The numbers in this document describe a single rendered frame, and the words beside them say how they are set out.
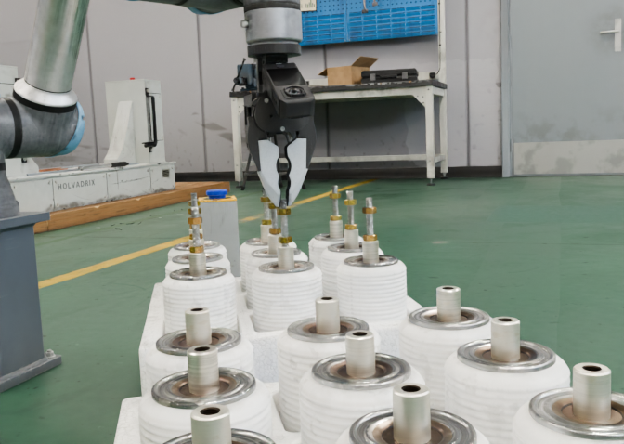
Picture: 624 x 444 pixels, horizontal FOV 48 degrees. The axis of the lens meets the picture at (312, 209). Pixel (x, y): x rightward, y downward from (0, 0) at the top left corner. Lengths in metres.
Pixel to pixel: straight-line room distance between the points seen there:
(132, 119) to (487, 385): 4.24
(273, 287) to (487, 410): 0.43
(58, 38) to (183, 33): 5.42
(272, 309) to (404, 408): 0.52
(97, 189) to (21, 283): 2.69
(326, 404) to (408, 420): 0.10
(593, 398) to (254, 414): 0.22
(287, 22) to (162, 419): 0.58
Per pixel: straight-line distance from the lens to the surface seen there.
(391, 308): 0.95
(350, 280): 0.95
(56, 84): 1.41
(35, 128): 1.42
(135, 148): 4.68
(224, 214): 1.32
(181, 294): 0.92
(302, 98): 0.85
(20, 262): 1.40
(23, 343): 1.43
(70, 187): 3.89
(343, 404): 0.51
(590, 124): 5.86
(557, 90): 5.86
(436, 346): 0.65
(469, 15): 5.96
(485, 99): 5.89
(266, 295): 0.93
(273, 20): 0.93
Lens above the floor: 0.44
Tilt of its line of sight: 6 degrees down
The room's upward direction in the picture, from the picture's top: 2 degrees counter-clockwise
